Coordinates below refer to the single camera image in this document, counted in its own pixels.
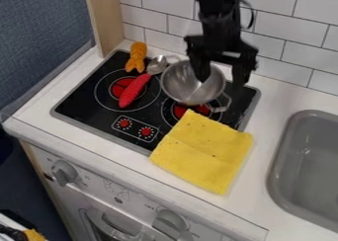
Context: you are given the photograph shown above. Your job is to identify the toy stove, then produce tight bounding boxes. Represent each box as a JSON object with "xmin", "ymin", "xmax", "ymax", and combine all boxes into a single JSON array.
[{"xmin": 48, "ymin": 48, "xmax": 262, "ymax": 157}]

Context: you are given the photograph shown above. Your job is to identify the silver spoon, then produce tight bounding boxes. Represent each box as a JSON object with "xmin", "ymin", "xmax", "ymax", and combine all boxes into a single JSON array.
[{"xmin": 144, "ymin": 54, "xmax": 183, "ymax": 76}]

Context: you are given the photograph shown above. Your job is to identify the orange toy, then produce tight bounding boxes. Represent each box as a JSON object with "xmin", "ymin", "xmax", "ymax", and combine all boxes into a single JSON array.
[{"xmin": 124, "ymin": 40, "xmax": 149, "ymax": 74}]

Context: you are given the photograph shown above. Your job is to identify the toy sink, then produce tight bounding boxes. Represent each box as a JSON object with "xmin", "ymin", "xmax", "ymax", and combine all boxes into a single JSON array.
[{"xmin": 265, "ymin": 110, "xmax": 338, "ymax": 233}]

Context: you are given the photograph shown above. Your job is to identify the red fork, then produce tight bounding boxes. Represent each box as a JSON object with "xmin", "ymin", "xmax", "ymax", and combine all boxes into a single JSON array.
[{"xmin": 117, "ymin": 72, "xmax": 153, "ymax": 109}]

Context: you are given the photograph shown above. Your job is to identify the silver pot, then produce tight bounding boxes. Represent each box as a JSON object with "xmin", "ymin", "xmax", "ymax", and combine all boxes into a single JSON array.
[{"xmin": 159, "ymin": 59, "xmax": 234, "ymax": 114}]

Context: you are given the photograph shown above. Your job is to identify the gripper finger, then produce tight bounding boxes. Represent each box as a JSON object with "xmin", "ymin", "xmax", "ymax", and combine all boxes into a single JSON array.
[
  {"xmin": 187, "ymin": 52, "xmax": 219, "ymax": 84},
  {"xmin": 230, "ymin": 56, "xmax": 259, "ymax": 92}
]

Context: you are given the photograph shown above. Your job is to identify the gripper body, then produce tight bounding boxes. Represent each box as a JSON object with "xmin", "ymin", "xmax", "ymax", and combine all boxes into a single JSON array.
[{"xmin": 183, "ymin": 13, "xmax": 261, "ymax": 63}]

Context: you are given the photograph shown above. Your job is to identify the yellow cloth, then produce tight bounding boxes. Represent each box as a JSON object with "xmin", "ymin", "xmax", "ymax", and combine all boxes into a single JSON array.
[{"xmin": 147, "ymin": 108, "xmax": 255, "ymax": 197}]

